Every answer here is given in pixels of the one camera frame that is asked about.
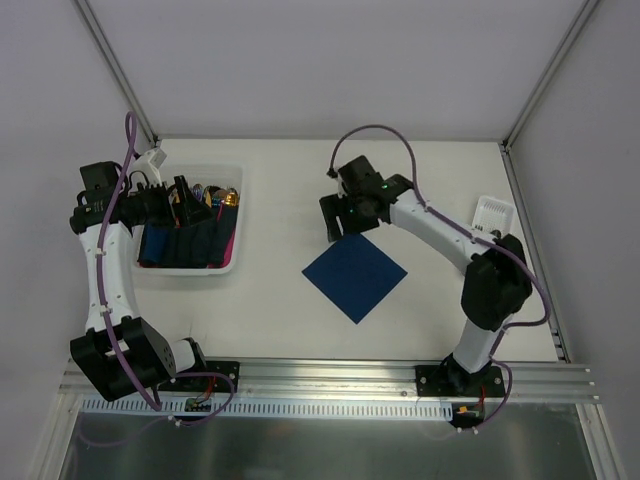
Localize blue paper napkin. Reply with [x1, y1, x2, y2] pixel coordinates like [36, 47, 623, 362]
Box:
[302, 234, 407, 325]

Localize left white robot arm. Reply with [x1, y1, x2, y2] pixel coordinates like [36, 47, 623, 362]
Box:
[70, 158, 211, 401]

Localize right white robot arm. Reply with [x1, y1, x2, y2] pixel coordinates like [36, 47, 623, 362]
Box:
[319, 156, 533, 396]

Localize rolled napkin bundles with cutlery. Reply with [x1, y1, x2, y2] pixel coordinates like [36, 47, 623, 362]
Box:
[137, 183, 240, 269]

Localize white plastic bin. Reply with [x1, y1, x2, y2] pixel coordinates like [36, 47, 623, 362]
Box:
[133, 161, 245, 277]

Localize white perforated utensil tray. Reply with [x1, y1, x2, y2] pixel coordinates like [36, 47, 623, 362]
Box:
[472, 195, 516, 237]

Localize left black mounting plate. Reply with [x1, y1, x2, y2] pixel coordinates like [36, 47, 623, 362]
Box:
[158, 360, 240, 393]

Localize black mounting plate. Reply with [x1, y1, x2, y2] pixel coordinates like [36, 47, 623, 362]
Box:
[158, 360, 240, 393]
[414, 364, 506, 399]

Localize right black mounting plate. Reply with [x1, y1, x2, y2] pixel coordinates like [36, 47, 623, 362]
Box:
[414, 364, 506, 399]

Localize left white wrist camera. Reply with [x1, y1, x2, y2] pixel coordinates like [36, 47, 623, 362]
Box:
[131, 148, 167, 186]

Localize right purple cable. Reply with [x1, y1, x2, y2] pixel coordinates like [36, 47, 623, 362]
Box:
[328, 124, 553, 435]

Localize purple cable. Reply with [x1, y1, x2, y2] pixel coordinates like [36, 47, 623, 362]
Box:
[328, 124, 553, 435]
[94, 111, 235, 427]

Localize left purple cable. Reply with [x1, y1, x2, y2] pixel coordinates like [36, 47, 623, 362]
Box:
[94, 111, 235, 427]

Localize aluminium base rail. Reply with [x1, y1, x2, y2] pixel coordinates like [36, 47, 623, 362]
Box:
[58, 355, 601, 405]

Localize white slotted cable duct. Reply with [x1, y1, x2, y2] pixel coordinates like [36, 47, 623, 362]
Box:
[79, 397, 455, 422]

